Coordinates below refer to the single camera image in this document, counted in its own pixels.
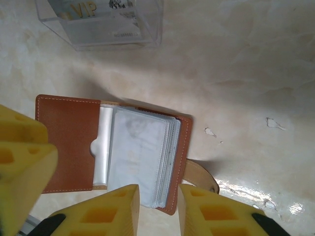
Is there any brown leather card holder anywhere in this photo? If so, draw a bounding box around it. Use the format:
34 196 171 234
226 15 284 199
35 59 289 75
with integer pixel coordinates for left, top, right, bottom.
35 94 221 217

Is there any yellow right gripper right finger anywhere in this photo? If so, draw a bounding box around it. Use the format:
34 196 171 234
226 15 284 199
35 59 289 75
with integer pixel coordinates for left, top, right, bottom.
177 183 292 236

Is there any white VIP card gold lettering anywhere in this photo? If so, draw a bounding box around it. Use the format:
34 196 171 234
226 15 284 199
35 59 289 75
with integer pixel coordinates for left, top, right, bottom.
48 0 140 41

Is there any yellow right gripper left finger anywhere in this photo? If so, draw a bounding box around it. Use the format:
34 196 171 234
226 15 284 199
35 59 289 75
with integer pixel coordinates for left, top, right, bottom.
31 183 141 236

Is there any clear acrylic box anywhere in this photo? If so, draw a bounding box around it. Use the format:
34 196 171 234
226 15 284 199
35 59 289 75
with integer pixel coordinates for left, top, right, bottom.
34 0 165 52

